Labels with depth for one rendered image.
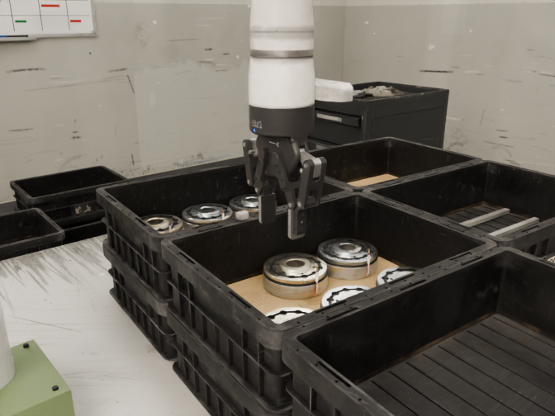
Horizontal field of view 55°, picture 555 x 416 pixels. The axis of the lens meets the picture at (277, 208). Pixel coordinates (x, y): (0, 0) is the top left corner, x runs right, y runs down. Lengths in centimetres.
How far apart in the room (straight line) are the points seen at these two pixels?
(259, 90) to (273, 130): 4
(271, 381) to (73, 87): 337
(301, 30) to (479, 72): 383
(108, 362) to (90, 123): 307
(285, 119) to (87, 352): 58
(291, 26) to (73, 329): 70
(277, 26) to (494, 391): 48
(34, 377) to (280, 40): 56
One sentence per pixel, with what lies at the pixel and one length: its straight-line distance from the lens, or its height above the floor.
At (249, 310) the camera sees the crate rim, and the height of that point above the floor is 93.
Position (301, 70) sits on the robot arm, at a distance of 58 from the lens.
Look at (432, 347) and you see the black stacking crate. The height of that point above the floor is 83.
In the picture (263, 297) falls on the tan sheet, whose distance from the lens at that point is 82.
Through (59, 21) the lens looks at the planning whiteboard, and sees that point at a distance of 380.
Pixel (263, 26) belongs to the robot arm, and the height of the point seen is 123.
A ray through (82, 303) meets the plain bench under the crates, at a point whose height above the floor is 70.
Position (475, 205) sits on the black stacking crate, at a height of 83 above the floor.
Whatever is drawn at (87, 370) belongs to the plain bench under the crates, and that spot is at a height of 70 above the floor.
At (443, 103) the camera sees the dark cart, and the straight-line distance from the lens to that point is 275.
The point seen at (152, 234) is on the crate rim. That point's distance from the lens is 81.
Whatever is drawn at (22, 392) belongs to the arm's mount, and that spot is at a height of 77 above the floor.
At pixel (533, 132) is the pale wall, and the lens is 421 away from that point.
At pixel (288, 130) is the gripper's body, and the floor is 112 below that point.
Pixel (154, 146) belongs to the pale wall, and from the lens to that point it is 413.
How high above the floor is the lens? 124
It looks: 20 degrees down
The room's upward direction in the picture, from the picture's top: straight up
